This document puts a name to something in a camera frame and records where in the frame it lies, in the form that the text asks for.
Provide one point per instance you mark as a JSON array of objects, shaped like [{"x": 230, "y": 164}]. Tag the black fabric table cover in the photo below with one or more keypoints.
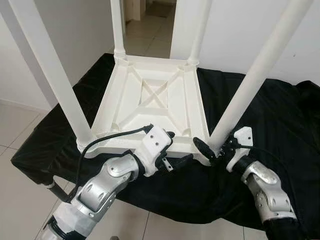
[{"x": 280, "y": 125}]

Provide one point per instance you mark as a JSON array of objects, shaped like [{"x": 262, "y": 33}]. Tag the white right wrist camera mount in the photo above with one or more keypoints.
[{"x": 244, "y": 136}]

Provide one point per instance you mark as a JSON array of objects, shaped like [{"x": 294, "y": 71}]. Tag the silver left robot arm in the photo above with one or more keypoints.
[{"x": 100, "y": 190}]

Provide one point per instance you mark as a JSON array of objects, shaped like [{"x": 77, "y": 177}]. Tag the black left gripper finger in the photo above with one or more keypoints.
[
  {"x": 182, "y": 161},
  {"x": 170, "y": 135}
]

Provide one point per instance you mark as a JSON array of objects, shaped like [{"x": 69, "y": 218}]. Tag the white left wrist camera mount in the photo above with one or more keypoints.
[{"x": 155, "y": 142}]

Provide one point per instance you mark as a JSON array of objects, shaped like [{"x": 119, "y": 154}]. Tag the white plastic table leg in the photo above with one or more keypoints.
[
  {"x": 260, "y": 65},
  {"x": 50, "y": 65},
  {"x": 200, "y": 30},
  {"x": 117, "y": 25}
]

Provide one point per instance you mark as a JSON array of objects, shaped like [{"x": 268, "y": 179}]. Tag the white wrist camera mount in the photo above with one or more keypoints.
[
  {"x": 244, "y": 136},
  {"x": 155, "y": 142}
]

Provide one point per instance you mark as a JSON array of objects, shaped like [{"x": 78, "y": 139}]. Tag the black metal table leg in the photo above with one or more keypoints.
[{"x": 57, "y": 191}]

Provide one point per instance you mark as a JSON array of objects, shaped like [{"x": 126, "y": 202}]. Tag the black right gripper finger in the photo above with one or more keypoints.
[{"x": 204, "y": 148}]

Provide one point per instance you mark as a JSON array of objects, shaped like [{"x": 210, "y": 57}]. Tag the grey left robot foot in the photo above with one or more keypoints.
[{"x": 114, "y": 238}]

